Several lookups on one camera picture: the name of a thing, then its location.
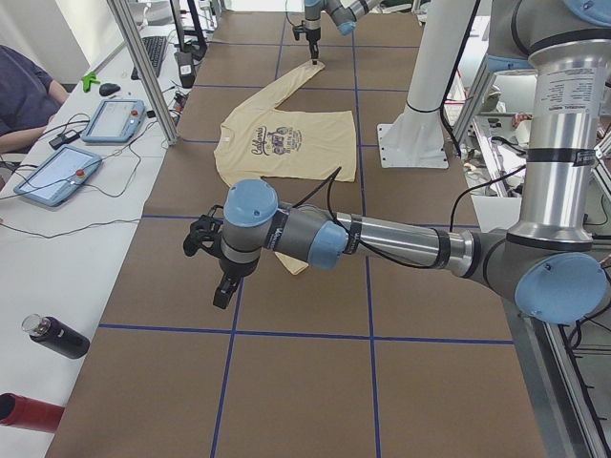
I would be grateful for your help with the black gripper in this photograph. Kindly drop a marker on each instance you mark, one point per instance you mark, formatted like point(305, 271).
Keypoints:
point(312, 35)
point(237, 269)

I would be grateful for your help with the black water bottle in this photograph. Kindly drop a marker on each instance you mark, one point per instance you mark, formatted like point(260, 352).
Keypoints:
point(55, 335)

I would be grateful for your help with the blue teach pendant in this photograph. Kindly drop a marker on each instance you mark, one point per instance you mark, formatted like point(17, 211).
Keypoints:
point(59, 176)
point(114, 121)

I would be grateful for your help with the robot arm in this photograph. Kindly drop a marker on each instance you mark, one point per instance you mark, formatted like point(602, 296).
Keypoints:
point(344, 18)
point(533, 250)

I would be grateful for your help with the seated person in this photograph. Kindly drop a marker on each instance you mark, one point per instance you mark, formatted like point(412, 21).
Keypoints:
point(30, 98)

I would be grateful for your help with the blue teach pendant far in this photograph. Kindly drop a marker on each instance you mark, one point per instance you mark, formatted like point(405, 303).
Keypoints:
point(114, 121)

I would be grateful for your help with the green plastic part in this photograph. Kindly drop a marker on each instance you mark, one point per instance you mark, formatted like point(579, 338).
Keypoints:
point(88, 80)

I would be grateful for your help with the red cylinder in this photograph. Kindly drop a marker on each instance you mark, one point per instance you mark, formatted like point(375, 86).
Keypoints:
point(27, 413)

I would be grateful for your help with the aluminium frame post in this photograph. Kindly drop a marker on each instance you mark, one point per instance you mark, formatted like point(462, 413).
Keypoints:
point(145, 70)

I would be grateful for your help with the blue teach pendant near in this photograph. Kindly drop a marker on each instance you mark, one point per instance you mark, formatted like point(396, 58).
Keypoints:
point(59, 176)

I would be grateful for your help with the black computer mouse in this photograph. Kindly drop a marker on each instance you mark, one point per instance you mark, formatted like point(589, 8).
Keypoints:
point(107, 89)

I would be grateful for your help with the cream long-sleeve printed shirt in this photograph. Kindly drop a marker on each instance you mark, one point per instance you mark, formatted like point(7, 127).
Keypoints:
point(258, 140)

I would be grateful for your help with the black keyboard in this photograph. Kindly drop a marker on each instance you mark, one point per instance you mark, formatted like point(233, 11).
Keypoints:
point(156, 47)

